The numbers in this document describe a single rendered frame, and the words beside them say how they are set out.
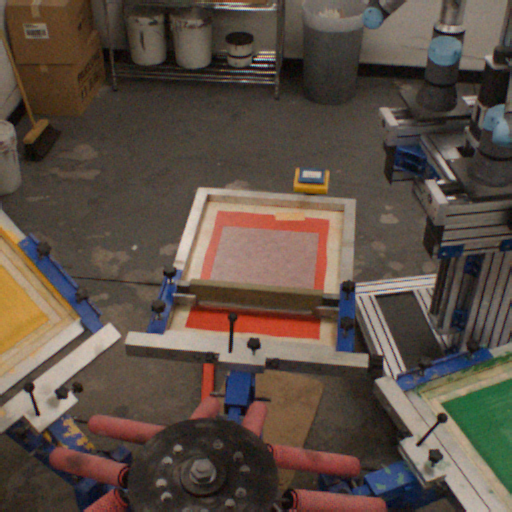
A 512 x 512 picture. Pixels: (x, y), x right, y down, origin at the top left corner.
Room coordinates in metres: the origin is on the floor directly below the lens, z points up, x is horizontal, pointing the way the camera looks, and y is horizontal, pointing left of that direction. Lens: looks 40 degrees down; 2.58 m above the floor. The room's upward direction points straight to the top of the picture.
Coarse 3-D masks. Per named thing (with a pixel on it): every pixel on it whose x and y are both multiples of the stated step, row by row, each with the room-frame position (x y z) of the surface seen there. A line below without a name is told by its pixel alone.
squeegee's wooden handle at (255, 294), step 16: (192, 288) 1.71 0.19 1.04; (208, 288) 1.70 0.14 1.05; (224, 288) 1.69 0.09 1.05; (240, 288) 1.69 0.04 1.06; (256, 288) 1.69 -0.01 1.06; (272, 288) 1.69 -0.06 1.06; (288, 288) 1.69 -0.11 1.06; (256, 304) 1.68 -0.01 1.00; (272, 304) 1.67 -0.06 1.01; (288, 304) 1.67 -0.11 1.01; (304, 304) 1.66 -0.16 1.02; (320, 304) 1.65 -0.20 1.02
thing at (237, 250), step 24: (216, 216) 2.19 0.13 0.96; (240, 216) 2.19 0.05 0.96; (264, 216) 2.19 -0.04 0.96; (216, 240) 2.05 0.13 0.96; (240, 240) 2.05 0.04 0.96; (264, 240) 2.05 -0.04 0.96; (216, 264) 1.92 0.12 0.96; (240, 264) 1.92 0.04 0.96; (264, 264) 1.92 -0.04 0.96; (192, 312) 1.69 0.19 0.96; (216, 312) 1.69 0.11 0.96; (240, 312) 1.69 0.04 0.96
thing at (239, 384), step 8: (232, 376) 1.35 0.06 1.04; (240, 376) 1.35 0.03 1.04; (248, 376) 1.35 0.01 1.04; (232, 384) 1.32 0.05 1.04; (240, 384) 1.32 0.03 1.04; (248, 384) 1.32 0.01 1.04; (232, 392) 1.30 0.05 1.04; (240, 392) 1.30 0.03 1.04; (248, 392) 1.30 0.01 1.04; (224, 400) 1.27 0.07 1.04; (232, 400) 1.27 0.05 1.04; (240, 400) 1.27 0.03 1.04; (248, 400) 1.29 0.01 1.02; (224, 408) 1.26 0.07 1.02
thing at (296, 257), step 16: (272, 224) 2.14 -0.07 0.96; (288, 224) 2.14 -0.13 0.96; (304, 224) 2.14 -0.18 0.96; (320, 224) 2.14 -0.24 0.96; (272, 240) 2.05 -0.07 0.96; (288, 240) 2.05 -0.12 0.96; (304, 240) 2.05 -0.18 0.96; (320, 240) 2.05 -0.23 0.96; (272, 256) 1.96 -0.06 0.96; (288, 256) 1.96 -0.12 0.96; (304, 256) 1.96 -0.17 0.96; (320, 256) 1.96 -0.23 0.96; (272, 272) 1.88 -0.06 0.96; (288, 272) 1.88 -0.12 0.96; (304, 272) 1.88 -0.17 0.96; (320, 272) 1.88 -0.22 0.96; (304, 288) 1.80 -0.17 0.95; (320, 288) 1.80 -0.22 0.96; (256, 320) 1.66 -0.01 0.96; (272, 320) 1.66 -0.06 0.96; (288, 320) 1.66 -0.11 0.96; (304, 320) 1.66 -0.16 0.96; (320, 320) 1.66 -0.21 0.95; (288, 336) 1.59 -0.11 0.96; (304, 336) 1.59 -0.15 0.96
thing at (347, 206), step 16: (208, 192) 2.29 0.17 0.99; (224, 192) 2.29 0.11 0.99; (240, 192) 2.29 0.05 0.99; (256, 192) 2.29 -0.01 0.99; (192, 208) 2.19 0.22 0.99; (304, 208) 2.24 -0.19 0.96; (320, 208) 2.23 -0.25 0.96; (336, 208) 2.22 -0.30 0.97; (352, 208) 2.19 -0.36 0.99; (192, 224) 2.10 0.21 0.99; (352, 224) 2.10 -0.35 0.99; (192, 240) 2.01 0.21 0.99; (352, 240) 2.01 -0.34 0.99; (176, 256) 1.92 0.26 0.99; (352, 256) 1.92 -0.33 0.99; (352, 272) 1.84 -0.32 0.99; (192, 336) 1.55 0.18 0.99; (208, 336) 1.55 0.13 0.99; (224, 336) 1.55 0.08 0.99
